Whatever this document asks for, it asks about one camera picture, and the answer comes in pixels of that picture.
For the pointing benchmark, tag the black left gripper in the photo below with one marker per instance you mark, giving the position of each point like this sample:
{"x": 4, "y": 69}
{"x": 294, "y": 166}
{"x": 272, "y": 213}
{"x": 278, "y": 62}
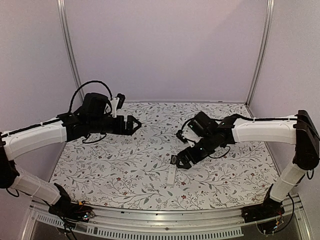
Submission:
{"x": 120, "y": 130}

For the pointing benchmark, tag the right aluminium frame post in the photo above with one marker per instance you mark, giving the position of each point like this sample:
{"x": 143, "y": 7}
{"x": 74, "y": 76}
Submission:
{"x": 270, "y": 4}

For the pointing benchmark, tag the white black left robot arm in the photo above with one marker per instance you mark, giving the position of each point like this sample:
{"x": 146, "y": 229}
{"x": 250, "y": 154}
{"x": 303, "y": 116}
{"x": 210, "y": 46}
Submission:
{"x": 97, "y": 115}

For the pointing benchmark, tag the white remote control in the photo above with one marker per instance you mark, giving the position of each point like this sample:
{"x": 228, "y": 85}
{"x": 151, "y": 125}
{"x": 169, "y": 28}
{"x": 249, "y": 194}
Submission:
{"x": 172, "y": 171}

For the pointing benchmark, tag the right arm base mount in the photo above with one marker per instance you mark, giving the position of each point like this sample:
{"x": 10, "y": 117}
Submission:
{"x": 267, "y": 209}

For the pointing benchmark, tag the left aluminium frame post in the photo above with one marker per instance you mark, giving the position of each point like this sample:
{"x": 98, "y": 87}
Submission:
{"x": 61, "y": 6}

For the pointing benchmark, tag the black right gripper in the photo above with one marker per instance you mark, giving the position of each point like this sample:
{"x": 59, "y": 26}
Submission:
{"x": 186, "y": 156}

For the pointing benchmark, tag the floral patterned table mat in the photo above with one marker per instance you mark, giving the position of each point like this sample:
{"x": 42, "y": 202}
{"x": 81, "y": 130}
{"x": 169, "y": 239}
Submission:
{"x": 131, "y": 172}

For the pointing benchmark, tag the aluminium frame post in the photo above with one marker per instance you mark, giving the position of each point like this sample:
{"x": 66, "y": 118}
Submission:
{"x": 61, "y": 6}
{"x": 270, "y": 4}

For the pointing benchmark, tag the front aluminium rail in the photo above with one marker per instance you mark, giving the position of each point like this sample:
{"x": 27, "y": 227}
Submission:
{"x": 111, "y": 223}

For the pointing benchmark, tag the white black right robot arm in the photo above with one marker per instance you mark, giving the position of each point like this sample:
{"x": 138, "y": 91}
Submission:
{"x": 297, "y": 130}

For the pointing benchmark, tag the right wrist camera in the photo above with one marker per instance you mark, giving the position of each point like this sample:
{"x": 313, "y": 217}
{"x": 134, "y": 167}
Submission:
{"x": 188, "y": 137}

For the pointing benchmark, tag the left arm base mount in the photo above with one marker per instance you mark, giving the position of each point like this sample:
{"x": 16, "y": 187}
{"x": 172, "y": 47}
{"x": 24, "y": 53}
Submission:
{"x": 65, "y": 208}

